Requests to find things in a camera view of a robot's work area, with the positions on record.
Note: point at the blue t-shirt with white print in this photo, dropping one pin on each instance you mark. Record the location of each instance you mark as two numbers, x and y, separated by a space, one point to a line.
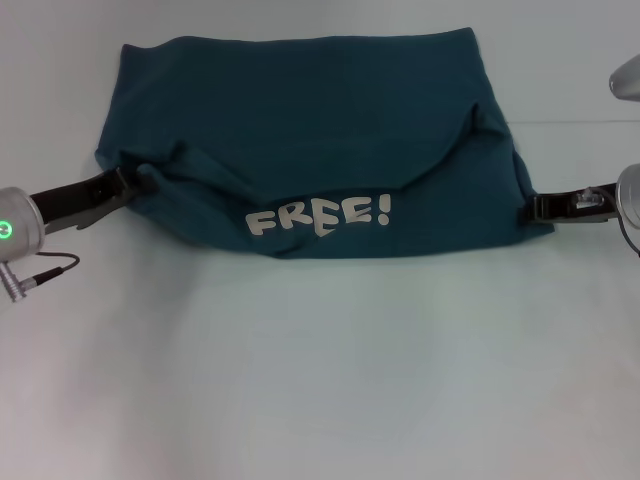
320 125

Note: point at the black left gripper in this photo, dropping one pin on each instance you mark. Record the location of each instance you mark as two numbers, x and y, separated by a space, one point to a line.
75 197

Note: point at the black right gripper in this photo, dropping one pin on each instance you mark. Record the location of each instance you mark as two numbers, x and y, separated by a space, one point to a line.
580 205

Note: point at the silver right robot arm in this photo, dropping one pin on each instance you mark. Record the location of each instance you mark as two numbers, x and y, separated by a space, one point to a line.
630 195

